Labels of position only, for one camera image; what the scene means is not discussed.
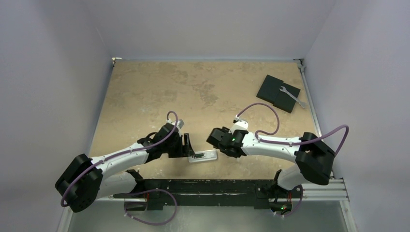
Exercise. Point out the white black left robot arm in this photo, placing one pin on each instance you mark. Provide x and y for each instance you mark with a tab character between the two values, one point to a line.
87	179

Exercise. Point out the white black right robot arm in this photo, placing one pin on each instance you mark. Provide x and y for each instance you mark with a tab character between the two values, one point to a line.
313	159

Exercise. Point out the white remote control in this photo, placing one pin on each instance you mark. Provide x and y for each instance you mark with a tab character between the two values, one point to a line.
210	155

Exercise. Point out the aluminium table edge frame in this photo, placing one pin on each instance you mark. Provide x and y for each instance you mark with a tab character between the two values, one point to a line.
344	203

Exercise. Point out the silver open-end wrench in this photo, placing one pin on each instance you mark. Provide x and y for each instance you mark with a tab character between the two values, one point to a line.
302	104

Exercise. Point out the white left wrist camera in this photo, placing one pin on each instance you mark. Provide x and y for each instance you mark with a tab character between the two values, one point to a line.
179	123

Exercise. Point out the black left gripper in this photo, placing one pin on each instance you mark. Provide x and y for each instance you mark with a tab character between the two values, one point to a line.
184	150

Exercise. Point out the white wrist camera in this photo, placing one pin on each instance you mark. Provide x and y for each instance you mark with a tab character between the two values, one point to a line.
239	124
179	123

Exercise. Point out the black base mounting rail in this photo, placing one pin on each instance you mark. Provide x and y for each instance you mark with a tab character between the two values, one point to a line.
256	193

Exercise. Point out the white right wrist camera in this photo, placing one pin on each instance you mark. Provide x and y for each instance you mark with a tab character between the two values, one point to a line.
239	124

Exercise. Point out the black foam pad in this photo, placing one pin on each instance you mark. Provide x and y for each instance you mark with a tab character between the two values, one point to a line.
270	92

